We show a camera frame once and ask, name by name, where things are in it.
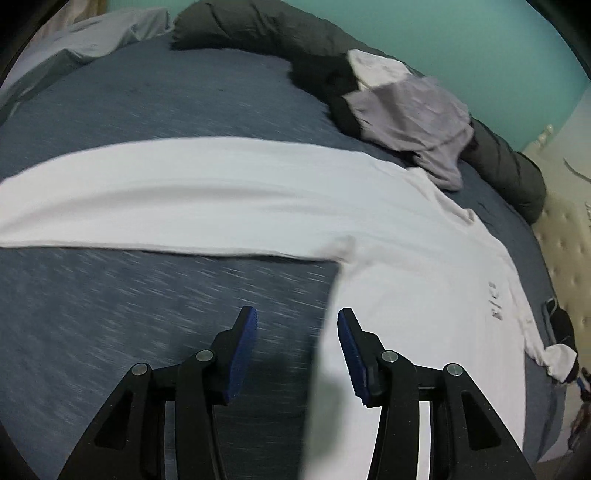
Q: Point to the dark grey puffer duvet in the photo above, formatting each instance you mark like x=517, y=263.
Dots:
x=277, y=27

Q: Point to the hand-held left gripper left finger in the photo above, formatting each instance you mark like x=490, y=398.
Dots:
x=240, y=355

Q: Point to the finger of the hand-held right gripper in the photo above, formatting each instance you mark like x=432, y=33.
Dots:
x=584, y=379

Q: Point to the grey jacket with black cuffs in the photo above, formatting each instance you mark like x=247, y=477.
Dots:
x=411, y=110

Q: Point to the cream tufted headboard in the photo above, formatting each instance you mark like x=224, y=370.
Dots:
x=568, y=240

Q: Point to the light grey pillow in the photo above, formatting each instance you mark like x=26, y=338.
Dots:
x=78, y=37

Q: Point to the white long-sleeve shirt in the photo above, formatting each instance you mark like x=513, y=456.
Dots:
x=231, y=194

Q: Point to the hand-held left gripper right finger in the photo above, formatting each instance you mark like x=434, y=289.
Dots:
x=353, y=355

